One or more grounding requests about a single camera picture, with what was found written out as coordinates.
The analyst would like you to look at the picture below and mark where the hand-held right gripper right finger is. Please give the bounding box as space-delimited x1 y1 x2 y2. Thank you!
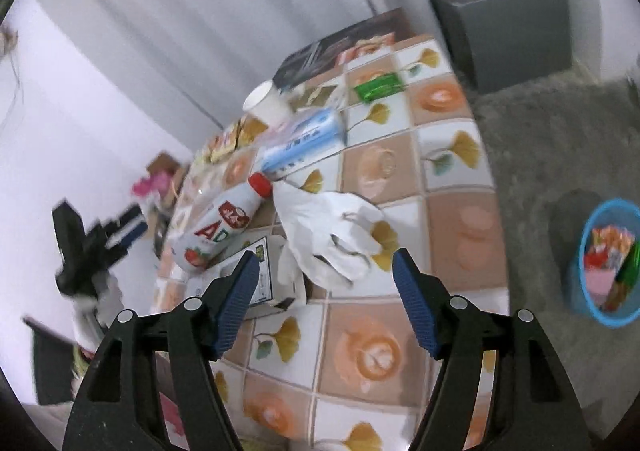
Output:
392 247 596 451

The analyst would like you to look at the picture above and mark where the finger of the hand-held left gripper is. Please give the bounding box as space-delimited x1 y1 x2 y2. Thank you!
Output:
102 205 146 237
107 222 150 262

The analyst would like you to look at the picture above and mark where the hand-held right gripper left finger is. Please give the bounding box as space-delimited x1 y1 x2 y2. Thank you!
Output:
62 251 261 451

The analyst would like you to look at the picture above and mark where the grey white cardboard box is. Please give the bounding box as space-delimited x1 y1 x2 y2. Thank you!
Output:
185 236 308 319

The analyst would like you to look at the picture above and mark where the white milk bottle red cap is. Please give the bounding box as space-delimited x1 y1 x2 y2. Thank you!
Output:
167 173 274 274

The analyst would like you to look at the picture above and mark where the white glove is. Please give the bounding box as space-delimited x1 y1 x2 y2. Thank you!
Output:
272 181 387 307

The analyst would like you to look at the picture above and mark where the blue mesh wastebasket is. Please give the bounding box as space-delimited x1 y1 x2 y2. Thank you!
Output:
565 198 640 329

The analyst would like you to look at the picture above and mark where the blue white tissue pack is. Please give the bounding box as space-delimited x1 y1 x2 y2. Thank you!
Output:
260 107 347 179

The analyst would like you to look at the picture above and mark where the pink snack packet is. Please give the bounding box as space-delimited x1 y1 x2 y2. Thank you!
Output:
585 266 621 307

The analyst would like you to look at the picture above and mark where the orange snack packet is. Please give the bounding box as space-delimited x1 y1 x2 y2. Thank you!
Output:
592 226 633 257

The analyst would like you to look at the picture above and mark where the green snack bag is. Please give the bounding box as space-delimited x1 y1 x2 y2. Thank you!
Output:
605 241 640 312

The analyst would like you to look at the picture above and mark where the pink plastic bag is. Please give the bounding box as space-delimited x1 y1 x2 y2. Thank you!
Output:
132 173 171 199

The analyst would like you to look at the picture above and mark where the open cardboard box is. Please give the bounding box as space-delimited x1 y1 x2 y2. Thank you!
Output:
145 151 191 192

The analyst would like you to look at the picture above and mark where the white paper cup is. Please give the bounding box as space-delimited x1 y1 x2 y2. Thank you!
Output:
242 81 293 128

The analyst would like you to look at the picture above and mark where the small green packet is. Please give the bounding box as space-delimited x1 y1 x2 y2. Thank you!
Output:
353 72 405 102

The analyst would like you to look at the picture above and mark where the grey curtain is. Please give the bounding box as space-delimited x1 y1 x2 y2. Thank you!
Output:
50 0 451 132

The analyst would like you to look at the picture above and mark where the black glossy board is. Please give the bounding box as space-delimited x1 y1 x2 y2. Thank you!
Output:
272 8 407 89

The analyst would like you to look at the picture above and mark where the grey cabinet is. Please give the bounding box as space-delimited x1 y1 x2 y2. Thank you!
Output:
429 0 573 94

